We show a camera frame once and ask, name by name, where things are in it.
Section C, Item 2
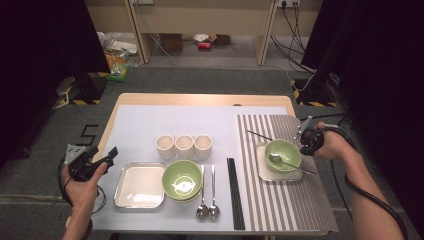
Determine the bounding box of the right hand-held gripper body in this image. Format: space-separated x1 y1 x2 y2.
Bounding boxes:
294 115 325 157

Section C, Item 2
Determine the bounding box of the pile of clear plastic bags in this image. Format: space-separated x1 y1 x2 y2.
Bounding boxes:
95 31 141 68

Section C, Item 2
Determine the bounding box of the beige wooden desk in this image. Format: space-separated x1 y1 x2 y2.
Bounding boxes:
83 0 324 67

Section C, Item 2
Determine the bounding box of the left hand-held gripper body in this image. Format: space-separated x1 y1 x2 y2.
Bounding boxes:
63 143 105 183

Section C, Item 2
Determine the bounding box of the person's right hand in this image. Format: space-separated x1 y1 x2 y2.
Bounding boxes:
313 121 354 161

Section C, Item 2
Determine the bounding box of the white loop strap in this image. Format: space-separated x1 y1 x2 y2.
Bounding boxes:
49 91 70 113

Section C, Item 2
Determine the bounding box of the brown cardboard box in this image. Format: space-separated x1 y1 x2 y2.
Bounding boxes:
159 33 184 53

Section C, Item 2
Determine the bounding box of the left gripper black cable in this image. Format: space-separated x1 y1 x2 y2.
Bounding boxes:
57 156 108 216

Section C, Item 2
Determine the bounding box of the green snack packet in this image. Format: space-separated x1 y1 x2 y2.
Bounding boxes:
106 64 129 83

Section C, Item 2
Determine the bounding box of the bundle of black chopsticks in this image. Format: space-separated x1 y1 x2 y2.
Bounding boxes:
226 157 246 231

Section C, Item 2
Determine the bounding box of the person's left hand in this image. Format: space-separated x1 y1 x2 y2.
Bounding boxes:
60 161 109 209

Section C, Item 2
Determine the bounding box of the black power cable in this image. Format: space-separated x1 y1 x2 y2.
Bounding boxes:
292 0 306 51
281 0 308 58
270 34 317 74

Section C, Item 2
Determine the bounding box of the small open cardboard box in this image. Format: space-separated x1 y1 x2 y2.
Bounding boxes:
209 33 232 46

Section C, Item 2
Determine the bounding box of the silver metal spoon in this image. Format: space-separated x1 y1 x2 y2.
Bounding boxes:
196 164 210 220
208 164 221 220
268 152 317 176

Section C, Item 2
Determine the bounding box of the green ceramic bowl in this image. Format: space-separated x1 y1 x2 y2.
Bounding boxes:
161 159 204 202
264 138 303 174
168 194 202 203

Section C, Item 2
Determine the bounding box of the square white plate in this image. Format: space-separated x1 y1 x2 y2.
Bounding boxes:
255 142 304 183
113 161 166 210

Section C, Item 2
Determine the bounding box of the pale white paper sheet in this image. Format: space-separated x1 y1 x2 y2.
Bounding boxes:
92 104 289 233

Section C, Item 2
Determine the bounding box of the brown white striped placemat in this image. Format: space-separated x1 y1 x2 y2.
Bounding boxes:
236 114 340 233

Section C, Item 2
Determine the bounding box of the black stand base hazard tape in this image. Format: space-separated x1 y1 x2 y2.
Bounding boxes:
289 71 344 108
56 72 108 106

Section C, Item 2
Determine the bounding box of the single black chopstick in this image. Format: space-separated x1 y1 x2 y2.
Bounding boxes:
246 129 274 141
246 130 274 142

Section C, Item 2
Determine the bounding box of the yellow snack bag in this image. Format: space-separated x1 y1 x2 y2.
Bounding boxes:
103 51 129 73

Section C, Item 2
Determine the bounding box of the black curtain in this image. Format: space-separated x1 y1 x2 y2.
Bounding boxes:
0 0 110 168
301 0 424 231

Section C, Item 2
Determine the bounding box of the cream ceramic cup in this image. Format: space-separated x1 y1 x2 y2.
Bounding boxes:
155 134 176 160
193 133 213 160
174 134 195 160

